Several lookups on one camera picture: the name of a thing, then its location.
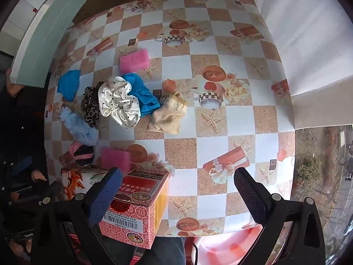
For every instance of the light blue fluffy sock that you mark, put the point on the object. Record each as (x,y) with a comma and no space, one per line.
(78,128)

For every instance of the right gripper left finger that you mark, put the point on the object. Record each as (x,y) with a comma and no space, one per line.
(101,195)

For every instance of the grey-green storage box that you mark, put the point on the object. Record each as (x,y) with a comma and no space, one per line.
(35,53)

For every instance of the pink and black sock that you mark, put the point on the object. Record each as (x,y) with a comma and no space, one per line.
(82,154)

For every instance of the leopard print scrunchie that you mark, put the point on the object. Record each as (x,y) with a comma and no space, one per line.
(90,105)

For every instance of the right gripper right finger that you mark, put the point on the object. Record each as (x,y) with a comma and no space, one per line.
(254,195)

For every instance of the blue mesh cloth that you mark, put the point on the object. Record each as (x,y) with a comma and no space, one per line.
(148,103)

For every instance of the white curtain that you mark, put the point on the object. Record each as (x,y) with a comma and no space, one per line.
(314,40)

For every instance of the white polka dot scrunchie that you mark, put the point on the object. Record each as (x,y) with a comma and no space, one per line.
(116,102)

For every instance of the beige knitted sock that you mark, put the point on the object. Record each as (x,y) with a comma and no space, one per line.
(167,119)

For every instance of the pink foam sponge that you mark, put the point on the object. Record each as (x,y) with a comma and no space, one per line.
(111,158)
(135,61)

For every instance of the checkered printed tablecloth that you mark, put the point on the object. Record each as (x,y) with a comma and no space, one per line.
(224,103)

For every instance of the red patterned carton box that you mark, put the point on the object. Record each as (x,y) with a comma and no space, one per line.
(136,211)

